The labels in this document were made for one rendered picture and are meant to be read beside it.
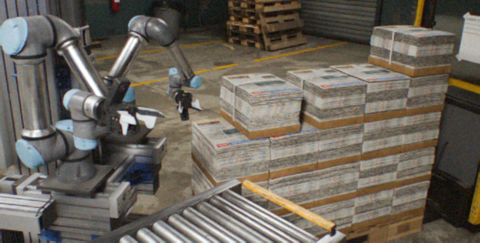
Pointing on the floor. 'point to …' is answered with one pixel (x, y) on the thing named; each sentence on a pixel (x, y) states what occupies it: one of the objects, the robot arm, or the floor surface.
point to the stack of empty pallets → (246, 35)
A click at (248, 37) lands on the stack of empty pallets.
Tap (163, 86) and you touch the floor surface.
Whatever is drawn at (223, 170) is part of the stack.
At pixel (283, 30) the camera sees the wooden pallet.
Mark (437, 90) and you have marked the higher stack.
